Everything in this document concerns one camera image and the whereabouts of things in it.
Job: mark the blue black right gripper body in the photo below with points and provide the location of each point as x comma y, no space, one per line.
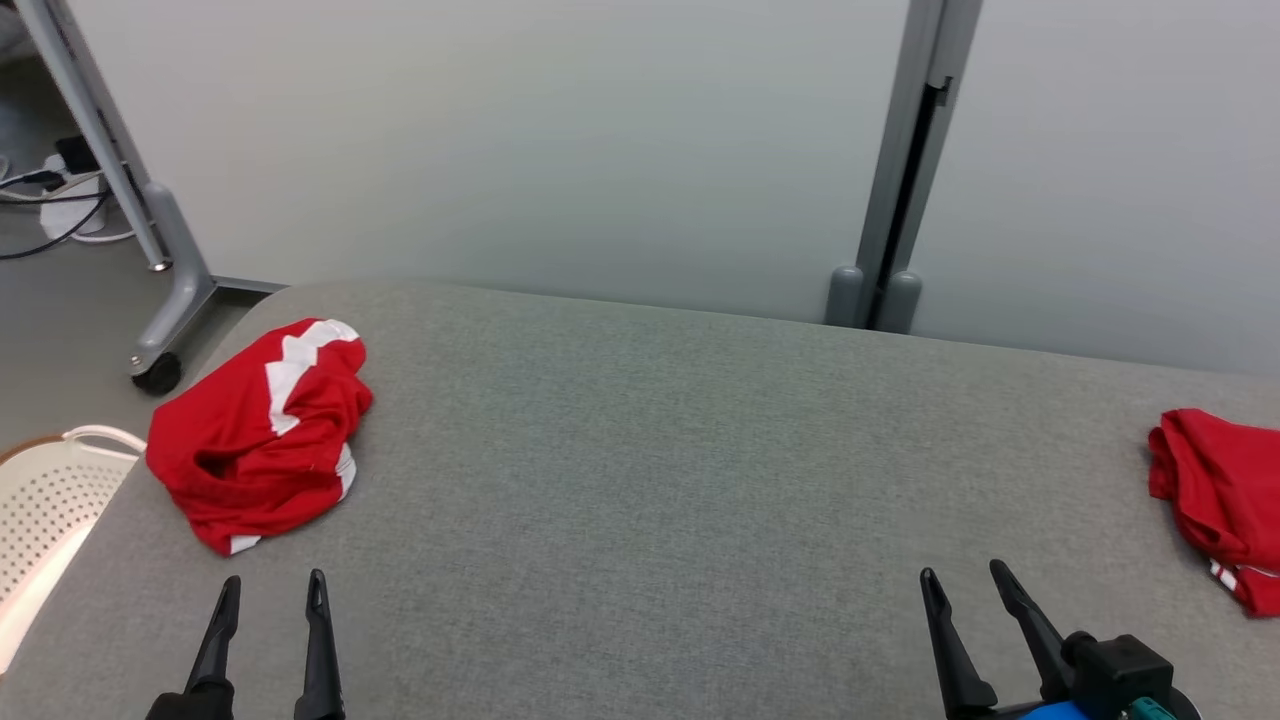
1050,712

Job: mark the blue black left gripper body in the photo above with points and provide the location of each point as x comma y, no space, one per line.
200,705

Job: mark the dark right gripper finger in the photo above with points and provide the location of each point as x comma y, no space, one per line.
958,660
1035,630

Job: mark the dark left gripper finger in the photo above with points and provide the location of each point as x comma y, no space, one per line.
320,660
218,640

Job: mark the red shorts white trim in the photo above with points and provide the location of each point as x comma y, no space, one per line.
230,450

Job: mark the red jersey shirt white sleeves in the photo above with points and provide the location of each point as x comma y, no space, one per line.
1225,490

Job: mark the white perforated laundry basket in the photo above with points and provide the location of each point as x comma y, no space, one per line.
45,510

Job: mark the black caster wheel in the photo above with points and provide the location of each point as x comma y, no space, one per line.
157,375

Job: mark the grey metal table leg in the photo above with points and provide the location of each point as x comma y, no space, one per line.
170,240

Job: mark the white power strip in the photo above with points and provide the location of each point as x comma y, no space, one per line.
72,205

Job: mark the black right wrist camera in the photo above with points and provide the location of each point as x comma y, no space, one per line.
1125,670

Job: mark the teal right camera connector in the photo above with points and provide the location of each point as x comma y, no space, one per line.
1155,710

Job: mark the grey cylindrical post foot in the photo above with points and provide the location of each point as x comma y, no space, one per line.
900,303
845,298

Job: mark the grey metal partition post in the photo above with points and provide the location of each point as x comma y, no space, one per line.
920,130

